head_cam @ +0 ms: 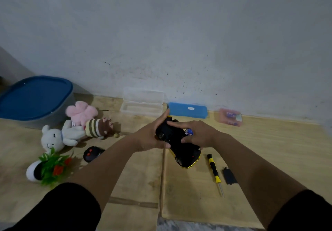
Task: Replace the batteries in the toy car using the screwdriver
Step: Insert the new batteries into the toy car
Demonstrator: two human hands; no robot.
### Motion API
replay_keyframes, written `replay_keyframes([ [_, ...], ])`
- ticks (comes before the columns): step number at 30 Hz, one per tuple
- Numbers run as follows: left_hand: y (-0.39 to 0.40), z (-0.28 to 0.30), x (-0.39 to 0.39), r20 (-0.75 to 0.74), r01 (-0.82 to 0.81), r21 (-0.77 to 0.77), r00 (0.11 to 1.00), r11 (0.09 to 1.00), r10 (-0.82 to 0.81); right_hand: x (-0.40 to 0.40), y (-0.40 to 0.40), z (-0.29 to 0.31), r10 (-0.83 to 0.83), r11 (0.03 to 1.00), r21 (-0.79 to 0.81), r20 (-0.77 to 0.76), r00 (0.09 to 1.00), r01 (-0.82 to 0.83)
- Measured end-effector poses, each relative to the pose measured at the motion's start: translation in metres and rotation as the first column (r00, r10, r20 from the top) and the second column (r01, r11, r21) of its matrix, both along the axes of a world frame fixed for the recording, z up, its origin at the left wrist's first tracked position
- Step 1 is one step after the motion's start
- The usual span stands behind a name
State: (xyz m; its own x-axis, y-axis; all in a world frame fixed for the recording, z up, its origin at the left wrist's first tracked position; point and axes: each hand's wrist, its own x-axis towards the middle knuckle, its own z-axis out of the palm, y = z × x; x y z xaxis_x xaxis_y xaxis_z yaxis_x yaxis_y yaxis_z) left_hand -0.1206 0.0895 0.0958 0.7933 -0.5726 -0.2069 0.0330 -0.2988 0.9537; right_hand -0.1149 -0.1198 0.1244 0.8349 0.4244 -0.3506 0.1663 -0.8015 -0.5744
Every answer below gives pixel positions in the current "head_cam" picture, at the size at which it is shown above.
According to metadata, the person's right hand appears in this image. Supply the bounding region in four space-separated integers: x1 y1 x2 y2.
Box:
167 120 221 150

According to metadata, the person's left hand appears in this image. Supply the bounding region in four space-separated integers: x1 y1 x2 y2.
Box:
131 109 172 152

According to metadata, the pink plastic box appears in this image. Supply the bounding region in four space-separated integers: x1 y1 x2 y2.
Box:
218 108 243 127

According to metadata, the gold toy car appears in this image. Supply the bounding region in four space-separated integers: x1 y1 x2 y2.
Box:
155 116 202 168

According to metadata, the yellow black screwdriver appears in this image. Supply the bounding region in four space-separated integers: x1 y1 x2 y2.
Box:
206 154 225 198

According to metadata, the clear plastic box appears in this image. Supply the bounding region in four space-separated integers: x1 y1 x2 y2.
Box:
120 90 165 117

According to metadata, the blue plastic box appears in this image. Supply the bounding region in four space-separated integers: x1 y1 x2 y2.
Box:
168 102 209 119

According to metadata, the black battery cover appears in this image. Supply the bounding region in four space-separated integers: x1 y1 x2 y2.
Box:
222 167 238 185

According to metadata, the person's left forearm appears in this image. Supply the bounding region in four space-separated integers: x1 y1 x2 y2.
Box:
68 134 143 212

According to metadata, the person's right forearm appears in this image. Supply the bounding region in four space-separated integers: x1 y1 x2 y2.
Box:
211 132 308 230

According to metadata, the brown striped plush toy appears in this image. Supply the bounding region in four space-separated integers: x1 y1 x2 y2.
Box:
85 117 119 140

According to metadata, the pink plush toy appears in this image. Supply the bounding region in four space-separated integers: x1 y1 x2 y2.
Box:
65 101 99 128

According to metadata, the white plush rabbit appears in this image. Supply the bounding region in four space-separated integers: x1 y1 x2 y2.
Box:
41 119 87 153

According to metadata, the person's black left sleeve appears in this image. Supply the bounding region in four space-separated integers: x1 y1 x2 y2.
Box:
2 182 102 231

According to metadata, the person's black sleeve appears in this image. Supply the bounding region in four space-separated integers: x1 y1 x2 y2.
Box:
2 182 102 231
267 189 332 231

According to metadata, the person's black right sleeve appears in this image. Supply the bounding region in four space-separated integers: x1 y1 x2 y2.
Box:
267 189 332 231

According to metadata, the black remote controller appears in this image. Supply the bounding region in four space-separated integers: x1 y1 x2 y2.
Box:
83 146 105 163

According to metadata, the artificial plant in white pot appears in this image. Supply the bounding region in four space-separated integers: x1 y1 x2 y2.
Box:
25 148 73 187

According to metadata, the grey bin with blue lid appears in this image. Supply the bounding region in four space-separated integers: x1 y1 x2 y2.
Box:
0 76 76 129

